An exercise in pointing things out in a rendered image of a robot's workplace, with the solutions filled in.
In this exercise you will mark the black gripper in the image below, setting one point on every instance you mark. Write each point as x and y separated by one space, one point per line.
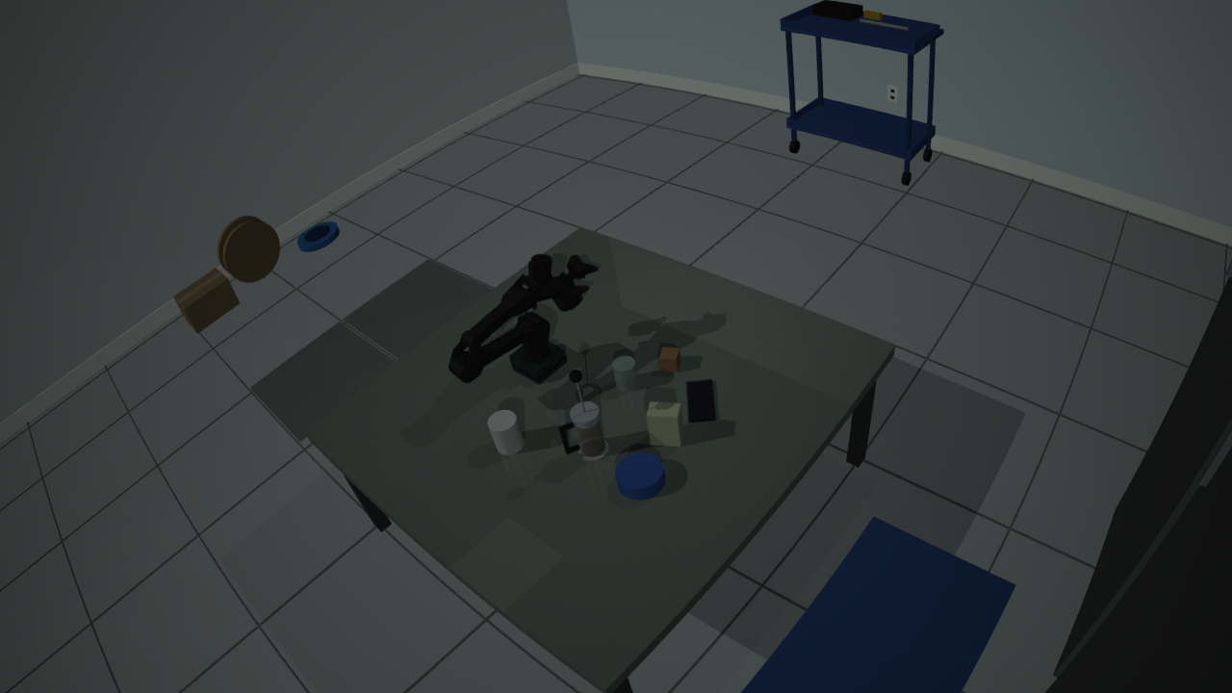
576 269

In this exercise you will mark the brown cube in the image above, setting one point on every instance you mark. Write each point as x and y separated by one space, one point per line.
669 359

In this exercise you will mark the olive green rectangular block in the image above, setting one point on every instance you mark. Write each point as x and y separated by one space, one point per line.
665 424

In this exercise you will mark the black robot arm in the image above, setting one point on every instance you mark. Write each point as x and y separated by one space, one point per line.
531 330

